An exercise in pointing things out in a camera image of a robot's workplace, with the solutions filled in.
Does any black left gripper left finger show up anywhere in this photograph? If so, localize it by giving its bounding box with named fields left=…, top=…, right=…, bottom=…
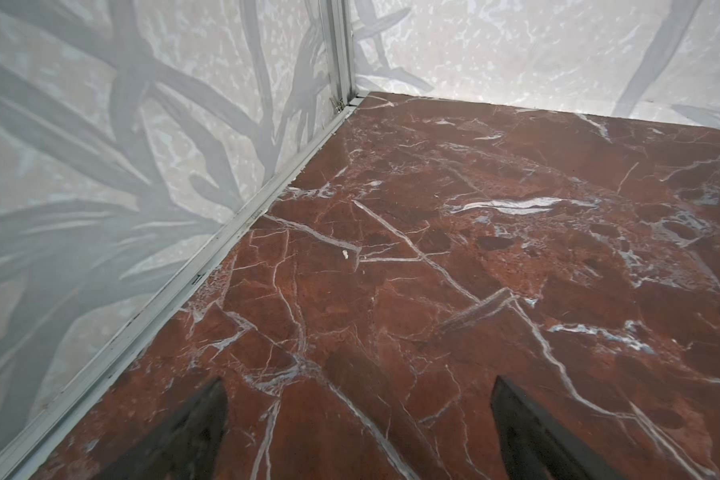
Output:
left=96, top=377, right=228, bottom=479

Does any aluminium frame post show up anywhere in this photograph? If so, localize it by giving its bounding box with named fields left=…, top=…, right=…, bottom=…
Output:
left=318, top=0, right=358, bottom=112

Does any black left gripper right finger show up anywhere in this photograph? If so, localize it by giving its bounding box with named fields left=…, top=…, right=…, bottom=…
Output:
left=491, top=375, right=622, bottom=480

